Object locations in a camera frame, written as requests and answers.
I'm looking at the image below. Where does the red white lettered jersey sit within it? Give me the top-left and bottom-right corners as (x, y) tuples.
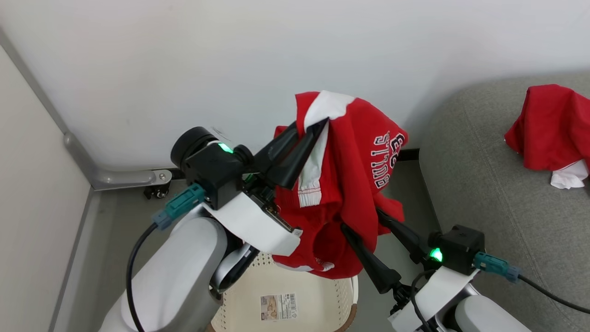
(271, 90), (409, 280)

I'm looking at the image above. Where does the teal cable connector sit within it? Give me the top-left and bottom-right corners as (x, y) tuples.
(152, 183), (206, 231)
(473, 251), (522, 284)

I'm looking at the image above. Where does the cream perforated laundry basket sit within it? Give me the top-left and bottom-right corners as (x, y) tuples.
(206, 251), (360, 332)

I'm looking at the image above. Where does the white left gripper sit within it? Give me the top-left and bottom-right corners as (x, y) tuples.
(202, 117), (330, 257)

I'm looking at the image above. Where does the teal right cable connector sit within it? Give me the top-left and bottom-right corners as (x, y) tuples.
(473, 251), (522, 284)

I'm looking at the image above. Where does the black right connector cable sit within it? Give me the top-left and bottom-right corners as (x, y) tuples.
(518, 274), (590, 315)

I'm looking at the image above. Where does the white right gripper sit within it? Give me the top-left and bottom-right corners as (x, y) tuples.
(340, 207), (481, 332)

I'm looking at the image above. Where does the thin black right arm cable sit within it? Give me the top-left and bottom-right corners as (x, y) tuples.
(409, 271), (433, 332)

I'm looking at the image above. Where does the plain red white garment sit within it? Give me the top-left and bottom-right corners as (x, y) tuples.
(504, 84), (590, 190)

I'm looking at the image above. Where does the grey fabric sofa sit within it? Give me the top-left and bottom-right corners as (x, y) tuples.
(419, 70), (590, 332)

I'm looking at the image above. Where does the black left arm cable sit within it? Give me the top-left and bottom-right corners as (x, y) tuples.
(125, 223), (159, 332)

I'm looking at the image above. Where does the grey wall corner trim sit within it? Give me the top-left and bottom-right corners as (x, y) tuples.
(0, 28), (172, 191)

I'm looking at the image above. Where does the barcode label sticker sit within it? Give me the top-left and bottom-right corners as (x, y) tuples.
(259, 293), (298, 322)

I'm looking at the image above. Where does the teal left cable connector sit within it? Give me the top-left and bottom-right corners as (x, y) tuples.
(152, 183), (206, 231)

